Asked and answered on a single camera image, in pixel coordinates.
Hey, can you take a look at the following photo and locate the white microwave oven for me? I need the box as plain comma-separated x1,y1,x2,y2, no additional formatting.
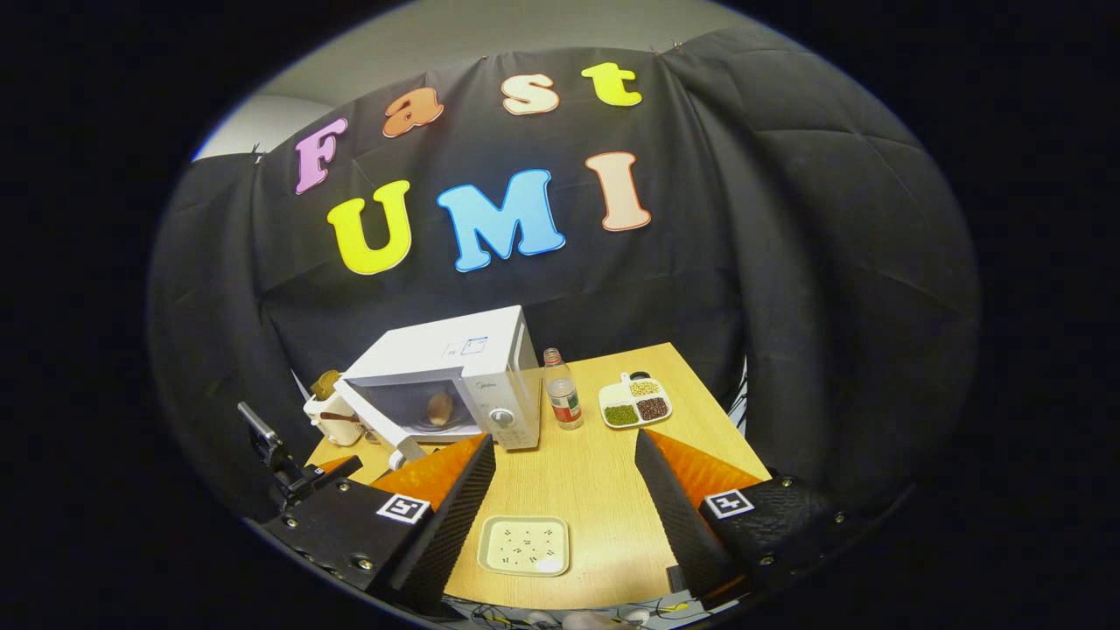
334,304,544,470

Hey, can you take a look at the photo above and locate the clear red label bottle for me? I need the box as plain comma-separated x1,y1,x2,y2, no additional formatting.
542,347,585,431

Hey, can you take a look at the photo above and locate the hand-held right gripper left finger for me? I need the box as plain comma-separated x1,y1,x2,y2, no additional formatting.
256,433,497,615

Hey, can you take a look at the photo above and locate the white divided bean dish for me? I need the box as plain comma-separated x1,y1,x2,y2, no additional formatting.
598,371,675,431

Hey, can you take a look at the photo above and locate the white toaster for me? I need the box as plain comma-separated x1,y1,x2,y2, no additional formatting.
303,389,366,448

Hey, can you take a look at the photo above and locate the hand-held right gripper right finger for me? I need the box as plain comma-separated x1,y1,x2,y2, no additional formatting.
634,429,867,612

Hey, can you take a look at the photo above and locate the cream cherry print tray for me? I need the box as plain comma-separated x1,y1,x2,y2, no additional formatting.
476,514,571,578

